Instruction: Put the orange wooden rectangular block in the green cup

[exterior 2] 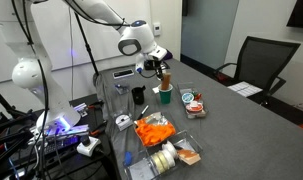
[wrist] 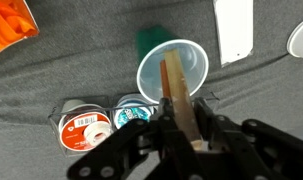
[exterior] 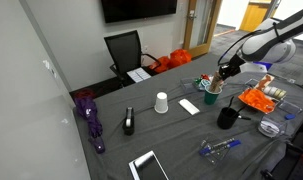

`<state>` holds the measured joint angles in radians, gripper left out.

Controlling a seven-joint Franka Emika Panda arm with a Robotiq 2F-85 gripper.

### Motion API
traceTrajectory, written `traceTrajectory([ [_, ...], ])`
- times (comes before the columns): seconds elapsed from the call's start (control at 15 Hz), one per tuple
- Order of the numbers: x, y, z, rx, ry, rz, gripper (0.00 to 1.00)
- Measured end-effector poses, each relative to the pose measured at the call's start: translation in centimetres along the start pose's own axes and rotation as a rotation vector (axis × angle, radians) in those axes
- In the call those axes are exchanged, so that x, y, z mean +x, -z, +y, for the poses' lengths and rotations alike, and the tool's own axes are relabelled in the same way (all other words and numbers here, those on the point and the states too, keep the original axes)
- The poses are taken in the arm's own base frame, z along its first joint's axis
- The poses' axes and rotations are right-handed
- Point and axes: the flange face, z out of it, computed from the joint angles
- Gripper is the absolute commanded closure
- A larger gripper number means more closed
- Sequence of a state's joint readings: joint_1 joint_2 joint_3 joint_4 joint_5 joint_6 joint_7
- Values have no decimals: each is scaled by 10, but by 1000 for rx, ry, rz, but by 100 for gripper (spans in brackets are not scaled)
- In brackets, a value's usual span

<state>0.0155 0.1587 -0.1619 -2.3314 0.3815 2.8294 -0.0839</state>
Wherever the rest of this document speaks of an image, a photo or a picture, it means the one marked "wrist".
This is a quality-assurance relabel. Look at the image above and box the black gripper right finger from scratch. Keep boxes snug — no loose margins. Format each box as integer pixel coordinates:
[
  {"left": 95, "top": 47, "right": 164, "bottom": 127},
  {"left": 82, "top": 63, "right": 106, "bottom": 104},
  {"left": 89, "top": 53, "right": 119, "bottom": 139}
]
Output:
[{"left": 194, "top": 97, "right": 303, "bottom": 180}]

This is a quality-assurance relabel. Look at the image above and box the white paper cup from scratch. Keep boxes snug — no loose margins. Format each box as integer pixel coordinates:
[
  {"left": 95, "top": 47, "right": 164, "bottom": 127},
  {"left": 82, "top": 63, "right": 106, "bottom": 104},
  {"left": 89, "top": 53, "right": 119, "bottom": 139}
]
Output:
[{"left": 286, "top": 16, "right": 303, "bottom": 62}]

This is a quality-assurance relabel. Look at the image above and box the orange snack bag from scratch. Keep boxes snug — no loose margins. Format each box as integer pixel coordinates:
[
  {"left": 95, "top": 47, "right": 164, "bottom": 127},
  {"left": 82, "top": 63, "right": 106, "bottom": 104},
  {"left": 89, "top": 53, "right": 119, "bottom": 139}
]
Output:
[{"left": 0, "top": 0, "right": 40, "bottom": 60}]

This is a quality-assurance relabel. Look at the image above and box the grey tablecloth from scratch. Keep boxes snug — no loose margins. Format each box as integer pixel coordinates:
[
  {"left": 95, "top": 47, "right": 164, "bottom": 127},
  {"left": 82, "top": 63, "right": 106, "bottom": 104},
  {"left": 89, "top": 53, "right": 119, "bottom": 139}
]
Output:
[{"left": 0, "top": 0, "right": 303, "bottom": 180}]

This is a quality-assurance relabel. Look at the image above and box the red ribbon spool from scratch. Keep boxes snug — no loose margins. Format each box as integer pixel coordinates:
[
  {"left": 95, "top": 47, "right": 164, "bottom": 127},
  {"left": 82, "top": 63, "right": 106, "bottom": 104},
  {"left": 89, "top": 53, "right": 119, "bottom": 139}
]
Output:
[{"left": 58, "top": 98, "right": 113, "bottom": 153}]

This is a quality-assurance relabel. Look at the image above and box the white rectangular eraser block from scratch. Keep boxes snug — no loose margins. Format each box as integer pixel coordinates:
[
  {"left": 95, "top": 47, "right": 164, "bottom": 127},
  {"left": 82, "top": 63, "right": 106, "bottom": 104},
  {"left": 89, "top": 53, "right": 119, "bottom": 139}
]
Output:
[{"left": 213, "top": 0, "right": 255, "bottom": 69}]

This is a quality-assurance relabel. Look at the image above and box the teal ribbon spool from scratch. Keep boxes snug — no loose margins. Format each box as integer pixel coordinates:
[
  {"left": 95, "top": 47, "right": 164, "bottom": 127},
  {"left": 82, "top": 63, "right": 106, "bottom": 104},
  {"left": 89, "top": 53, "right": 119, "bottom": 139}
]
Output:
[{"left": 113, "top": 94, "right": 157, "bottom": 130}]

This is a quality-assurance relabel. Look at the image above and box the orange wooden rectangular block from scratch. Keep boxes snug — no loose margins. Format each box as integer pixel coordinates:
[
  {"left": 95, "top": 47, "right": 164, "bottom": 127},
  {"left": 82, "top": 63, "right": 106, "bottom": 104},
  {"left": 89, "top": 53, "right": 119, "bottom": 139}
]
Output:
[{"left": 159, "top": 48, "right": 204, "bottom": 152}]

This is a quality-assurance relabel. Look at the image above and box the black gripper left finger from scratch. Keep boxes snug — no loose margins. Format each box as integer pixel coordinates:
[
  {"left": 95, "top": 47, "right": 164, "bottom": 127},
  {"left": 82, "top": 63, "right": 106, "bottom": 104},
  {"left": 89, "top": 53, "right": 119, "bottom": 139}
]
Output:
[{"left": 66, "top": 97, "right": 205, "bottom": 180}]

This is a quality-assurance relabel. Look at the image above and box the green plastic cup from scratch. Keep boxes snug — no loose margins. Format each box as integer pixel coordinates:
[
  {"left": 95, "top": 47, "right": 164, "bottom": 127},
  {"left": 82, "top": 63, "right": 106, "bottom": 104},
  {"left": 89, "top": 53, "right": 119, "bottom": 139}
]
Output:
[{"left": 135, "top": 24, "right": 210, "bottom": 105}]

